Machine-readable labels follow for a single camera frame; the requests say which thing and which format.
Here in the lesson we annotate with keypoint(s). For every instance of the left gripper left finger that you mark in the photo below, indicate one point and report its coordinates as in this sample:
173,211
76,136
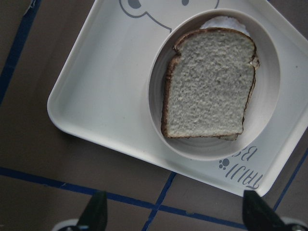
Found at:
94,217

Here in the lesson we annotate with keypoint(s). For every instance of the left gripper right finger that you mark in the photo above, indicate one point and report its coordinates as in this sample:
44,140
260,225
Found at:
257,215

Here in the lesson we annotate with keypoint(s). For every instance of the cream round plate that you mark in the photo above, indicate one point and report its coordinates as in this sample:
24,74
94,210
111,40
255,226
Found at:
158,79

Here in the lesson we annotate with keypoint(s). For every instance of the bread slice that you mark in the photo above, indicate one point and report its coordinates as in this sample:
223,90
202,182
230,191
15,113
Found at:
207,82
255,63

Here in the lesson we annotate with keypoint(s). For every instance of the bread slice on plate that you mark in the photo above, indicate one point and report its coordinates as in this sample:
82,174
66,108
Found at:
255,63

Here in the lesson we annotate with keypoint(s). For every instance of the cream bear tray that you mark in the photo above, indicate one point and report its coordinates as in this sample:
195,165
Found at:
101,94

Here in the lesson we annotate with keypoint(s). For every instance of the fried egg toy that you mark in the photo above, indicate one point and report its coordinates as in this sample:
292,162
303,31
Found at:
225,22

